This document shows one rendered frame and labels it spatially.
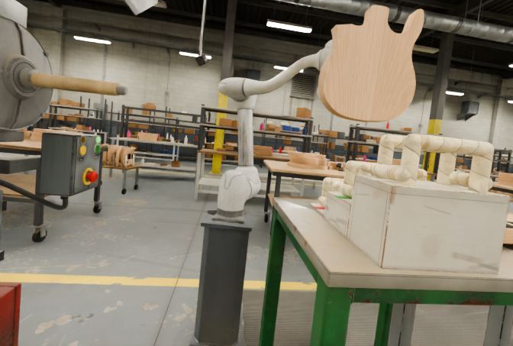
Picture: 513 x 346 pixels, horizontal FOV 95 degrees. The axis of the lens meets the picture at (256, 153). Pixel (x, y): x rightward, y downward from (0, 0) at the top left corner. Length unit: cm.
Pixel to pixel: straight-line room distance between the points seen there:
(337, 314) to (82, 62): 1355
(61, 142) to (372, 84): 105
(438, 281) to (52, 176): 106
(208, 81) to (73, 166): 1117
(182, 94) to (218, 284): 1096
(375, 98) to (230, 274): 111
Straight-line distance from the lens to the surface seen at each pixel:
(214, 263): 143
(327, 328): 59
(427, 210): 60
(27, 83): 76
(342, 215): 72
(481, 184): 70
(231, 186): 132
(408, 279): 61
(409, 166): 58
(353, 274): 54
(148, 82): 1245
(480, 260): 73
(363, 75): 95
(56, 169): 98
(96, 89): 69
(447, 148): 63
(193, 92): 1193
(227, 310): 155
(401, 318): 125
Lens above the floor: 116
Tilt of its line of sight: 3 degrees down
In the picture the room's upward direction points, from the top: 6 degrees clockwise
